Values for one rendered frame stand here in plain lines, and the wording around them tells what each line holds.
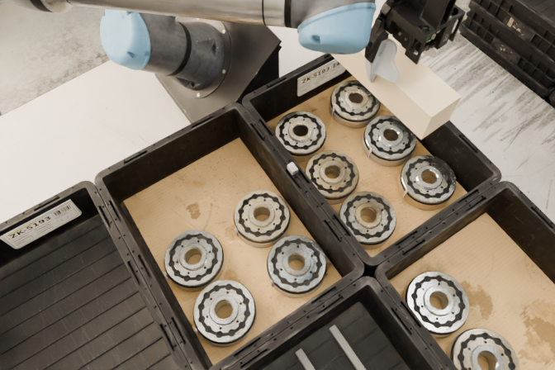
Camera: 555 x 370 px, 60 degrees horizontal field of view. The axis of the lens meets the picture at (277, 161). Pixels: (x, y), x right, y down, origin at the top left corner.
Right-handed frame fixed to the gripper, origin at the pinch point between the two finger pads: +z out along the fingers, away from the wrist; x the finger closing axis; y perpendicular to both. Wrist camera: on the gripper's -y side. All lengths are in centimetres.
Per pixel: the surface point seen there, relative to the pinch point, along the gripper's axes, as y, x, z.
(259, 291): 11.1, -33.6, 25.8
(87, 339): 0, -61, 26
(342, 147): -2.7, -3.2, 25.9
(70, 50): -150, -29, 109
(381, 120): -1.6, 5.7, 23.0
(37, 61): -153, -44, 109
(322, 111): -12.1, -0.7, 25.9
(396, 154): 6.1, 2.7, 22.6
